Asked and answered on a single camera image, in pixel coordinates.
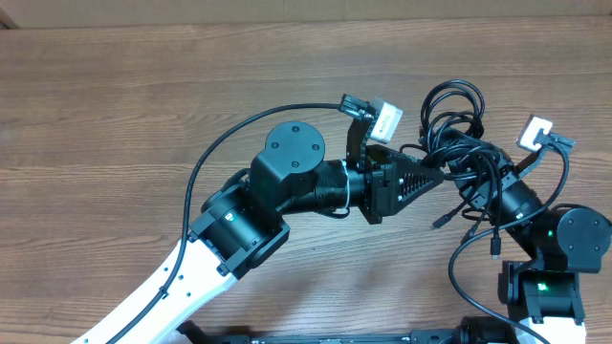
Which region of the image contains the black cable bundle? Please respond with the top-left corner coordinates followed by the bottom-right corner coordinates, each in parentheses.
top-left (400, 78), bottom-right (511, 262)

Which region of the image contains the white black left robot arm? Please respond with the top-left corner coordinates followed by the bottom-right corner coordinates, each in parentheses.
top-left (78, 118), bottom-right (443, 343)

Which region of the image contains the black right camera cable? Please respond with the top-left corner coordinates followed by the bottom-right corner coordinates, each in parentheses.
top-left (448, 132), bottom-right (578, 344)

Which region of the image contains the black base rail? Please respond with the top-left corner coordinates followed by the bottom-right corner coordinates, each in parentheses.
top-left (178, 316), bottom-right (518, 344)

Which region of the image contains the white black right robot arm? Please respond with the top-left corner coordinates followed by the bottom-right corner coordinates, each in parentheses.
top-left (449, 138), bottom-right (611, 343)

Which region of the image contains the black left camera cable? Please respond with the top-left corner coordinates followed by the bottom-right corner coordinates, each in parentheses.
top-left (104, 94), bottom-right (369, 344)

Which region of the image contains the black camera cable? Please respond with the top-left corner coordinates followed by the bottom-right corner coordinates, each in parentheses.
top-left (448, 132), bottom-right (578, 344)
top-left (104, 94), bottom-right (369, 344)

